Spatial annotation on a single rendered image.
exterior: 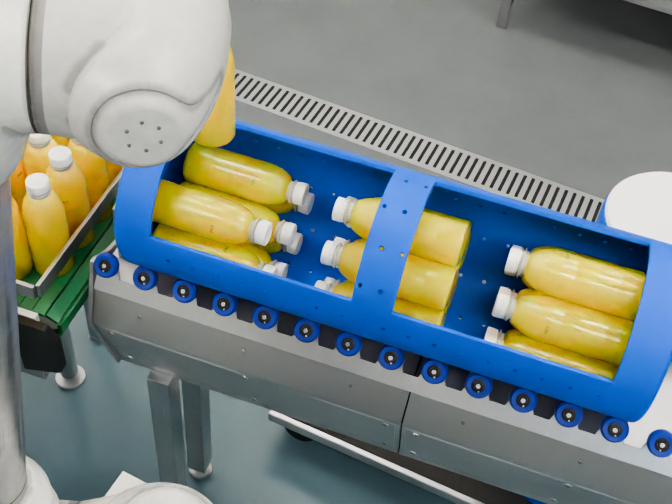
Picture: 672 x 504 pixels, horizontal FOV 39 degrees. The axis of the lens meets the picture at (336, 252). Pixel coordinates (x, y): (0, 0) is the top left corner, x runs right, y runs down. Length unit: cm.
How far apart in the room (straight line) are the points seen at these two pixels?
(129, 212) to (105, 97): 89
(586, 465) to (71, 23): 122
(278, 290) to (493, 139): 213
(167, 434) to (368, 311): 79
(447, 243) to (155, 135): 86
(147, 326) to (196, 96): 111
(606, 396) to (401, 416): 37
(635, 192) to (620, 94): 204
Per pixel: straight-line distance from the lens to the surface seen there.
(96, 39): 68
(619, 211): 184
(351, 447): 245
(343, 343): 161
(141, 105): 66
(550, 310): 148
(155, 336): 176
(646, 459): 165
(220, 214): 154
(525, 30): 412
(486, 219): 165
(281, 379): 170
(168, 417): 207
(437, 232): 148
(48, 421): 270
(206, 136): 149
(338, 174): 168
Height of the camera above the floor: 225
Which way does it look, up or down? 48 degrees down
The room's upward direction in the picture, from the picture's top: 6 degrees clockwise
